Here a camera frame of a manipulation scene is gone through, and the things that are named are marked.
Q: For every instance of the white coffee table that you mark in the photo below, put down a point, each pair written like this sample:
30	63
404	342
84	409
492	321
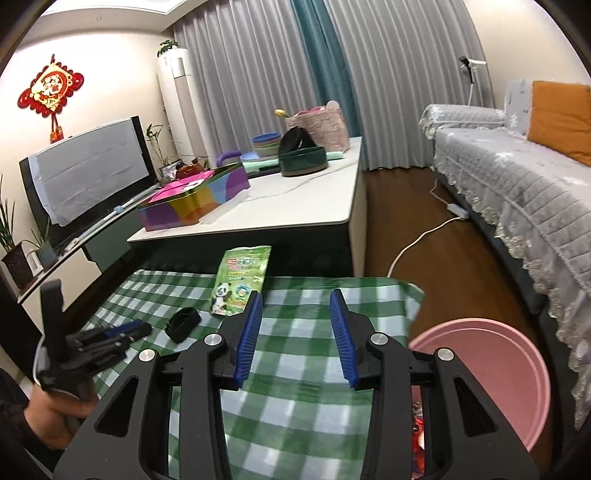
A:
286	203

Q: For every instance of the green checkered cloth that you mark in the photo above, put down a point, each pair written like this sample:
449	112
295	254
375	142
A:
295	415

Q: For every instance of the pink lace basket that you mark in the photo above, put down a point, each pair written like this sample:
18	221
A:
328	127

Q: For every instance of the small green leafy plant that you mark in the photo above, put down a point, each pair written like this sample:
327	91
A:
167	46

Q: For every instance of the bamboo plant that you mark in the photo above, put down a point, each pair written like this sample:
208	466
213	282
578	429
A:
157	143

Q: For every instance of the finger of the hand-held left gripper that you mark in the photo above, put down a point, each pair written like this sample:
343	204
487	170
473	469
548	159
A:
113	348
138	328

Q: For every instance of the red teapot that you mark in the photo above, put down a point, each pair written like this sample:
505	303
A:
187	171

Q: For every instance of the red plastic bag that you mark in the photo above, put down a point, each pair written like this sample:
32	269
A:
419	438

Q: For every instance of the red knot wall ornament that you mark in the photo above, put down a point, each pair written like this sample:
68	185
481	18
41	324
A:
51	87

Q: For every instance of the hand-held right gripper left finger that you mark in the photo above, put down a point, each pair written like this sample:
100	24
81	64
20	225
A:
247	341

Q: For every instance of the potted plant dark pot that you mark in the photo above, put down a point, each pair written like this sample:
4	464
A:
16	265

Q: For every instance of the small black box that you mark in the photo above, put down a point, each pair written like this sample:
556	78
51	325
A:
182	323

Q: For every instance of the person's left hand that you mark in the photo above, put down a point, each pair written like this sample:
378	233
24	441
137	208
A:
51	420

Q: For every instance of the potted plant grey pot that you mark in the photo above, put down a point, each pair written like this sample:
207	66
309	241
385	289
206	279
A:
46	254

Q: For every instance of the person's left forearm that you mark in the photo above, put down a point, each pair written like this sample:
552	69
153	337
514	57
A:
14	424

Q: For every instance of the orange cushion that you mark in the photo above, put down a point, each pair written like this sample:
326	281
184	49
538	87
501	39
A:
561	120

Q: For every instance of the grey curtain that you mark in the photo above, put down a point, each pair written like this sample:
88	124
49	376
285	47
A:
406	83

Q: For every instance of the green panda snack packet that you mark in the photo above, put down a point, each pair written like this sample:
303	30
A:
240	277

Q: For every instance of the television with grey cover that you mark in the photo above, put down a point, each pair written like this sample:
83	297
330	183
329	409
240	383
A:
92	166

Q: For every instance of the pink plastic bin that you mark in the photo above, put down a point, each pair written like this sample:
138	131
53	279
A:
498	364

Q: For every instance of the white standing air conditioner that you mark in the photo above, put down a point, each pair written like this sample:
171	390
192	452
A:
180	101

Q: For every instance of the stack of pastel bowls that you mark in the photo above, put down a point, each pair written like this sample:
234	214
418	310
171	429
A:
265	141

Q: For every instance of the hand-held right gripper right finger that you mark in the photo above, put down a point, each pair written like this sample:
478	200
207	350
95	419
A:
344	341

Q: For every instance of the teal curtain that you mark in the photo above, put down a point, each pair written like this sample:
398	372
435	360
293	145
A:
332	74

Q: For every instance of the multicoloured box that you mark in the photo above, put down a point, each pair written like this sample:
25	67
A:
184	207

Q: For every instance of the mint green tray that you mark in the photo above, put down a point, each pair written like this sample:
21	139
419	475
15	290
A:
258	165

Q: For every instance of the white floor lamp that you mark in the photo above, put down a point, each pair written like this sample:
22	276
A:
470	64

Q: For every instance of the grey quilted sofa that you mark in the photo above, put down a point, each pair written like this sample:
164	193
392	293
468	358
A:
508	184

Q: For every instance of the black round lid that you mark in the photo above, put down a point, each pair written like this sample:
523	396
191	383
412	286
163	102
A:
295	136

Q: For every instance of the white green television stand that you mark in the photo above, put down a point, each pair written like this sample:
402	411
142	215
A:
106	244

